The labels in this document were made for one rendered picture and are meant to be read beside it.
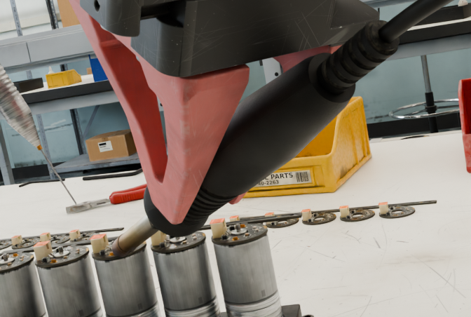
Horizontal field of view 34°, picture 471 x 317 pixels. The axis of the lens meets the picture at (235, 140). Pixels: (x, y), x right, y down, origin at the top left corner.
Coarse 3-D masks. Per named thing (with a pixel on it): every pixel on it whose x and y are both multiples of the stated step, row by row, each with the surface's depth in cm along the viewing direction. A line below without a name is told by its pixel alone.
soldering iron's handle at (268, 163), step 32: (320, 64) 19; (352, 64) 17; (256, 96) 20; (288, 96) 19; (320, 96) 18; (352, 96) 19; (256, 128) 20; (288, 128) 20; (320, 128) 20; (224, 160) 22; (256, 160) 21; (288, 160) 21; (224, 192) 23; (160, 224) 26; (192, 224) 26
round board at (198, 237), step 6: (192, 234) 34; (198, 234) 34; (204, 234) 34; (186, 240) 34; (192, 240) 33; (198, 240) 33; (204, 240) 33; (150, 246) 34; (156, 246) 33; (162, 246) 33; (168, 246) 33; (180, 246) 33; (186, 246) 33; (192, 246) 33; (162, 252) 33
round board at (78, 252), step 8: (56, 248) 36; (64, 248) 36; (72, 248) 36; (80, 248) 35; (88, 248) 35; (64, 256) 34; (72, 256) 34; (80, 256) 34; (40, 264) 34; (48, 264) 34; (56, 264) 34
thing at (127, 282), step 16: (128, 256) 33; (144, 256) 34; (96, 272) 34; (112, 272) 33; (128, 272) 33; (144, 272) 34; (112, 288) 33; (128, 288) 33; (144, 288) 34; (112, 304) 34; (128, 304) 33; (144, 304) 34
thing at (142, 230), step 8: (144, 216) 29; (136, 224) 30; (144, 224) 29; (152, 224) 28; (128, 232) 31; (136, 232) 30; (144, 232) 29; (152, 232) 29; (120, 240) 31; (128, 240) 31; (136, 240) 30; (144, 240) 30; (112, 248) 32; (120, 248) 32; (128, 248) 31; (120, 256) 32
